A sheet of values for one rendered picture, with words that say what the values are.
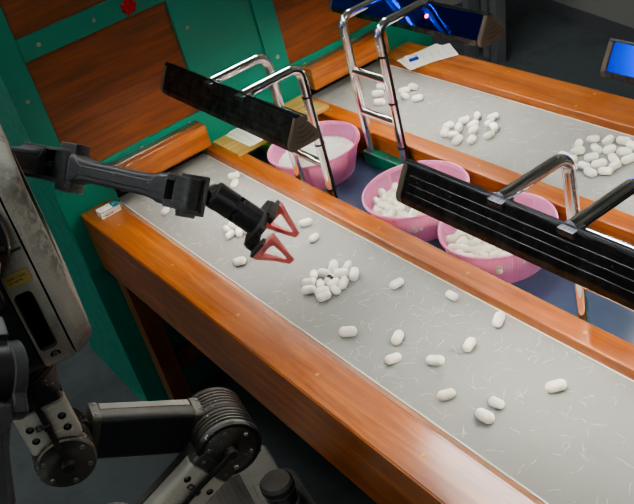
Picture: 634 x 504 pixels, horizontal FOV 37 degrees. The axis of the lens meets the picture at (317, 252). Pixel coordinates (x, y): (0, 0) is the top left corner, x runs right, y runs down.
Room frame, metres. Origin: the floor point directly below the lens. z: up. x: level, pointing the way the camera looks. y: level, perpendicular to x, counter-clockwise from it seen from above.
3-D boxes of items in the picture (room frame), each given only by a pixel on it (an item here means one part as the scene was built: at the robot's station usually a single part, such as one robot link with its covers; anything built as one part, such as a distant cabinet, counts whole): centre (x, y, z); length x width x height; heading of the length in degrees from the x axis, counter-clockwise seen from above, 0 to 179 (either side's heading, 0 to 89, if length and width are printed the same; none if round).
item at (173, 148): (2.46, 0.35, 0.83); 0.30 x 0.06 x 0.07; 117
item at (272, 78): (2.13, 0.02, 0.90); 0.20 x 0.19 x 0.45; 27
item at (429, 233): (1.98, -0.27, 0.72); 0.27 x 0.27 x 0.10
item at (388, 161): (2.31, -0.33, 0.90); 0.20 x 0.19 x 0.45; 27
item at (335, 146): (2.38, -0.07, 0.71); 0.22 x 0.22 x 0.06
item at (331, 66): (2.77, -0.25, 0.83); 0.30 x 0.06 x 0.07; 117
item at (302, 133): (2.10, 0.10, 1.08); 0.62 x 0.08 x 0.07; 27
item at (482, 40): (2.35, -0.40, 1.08); 0.62 x 0.08 x 0.07; 27
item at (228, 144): (2.57, 0.03, 0.77); 0.33 x 0.15 x 0.01; 117
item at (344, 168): (2.38, -0.07, 0.72); 0.27 x 0.27 x 0.10
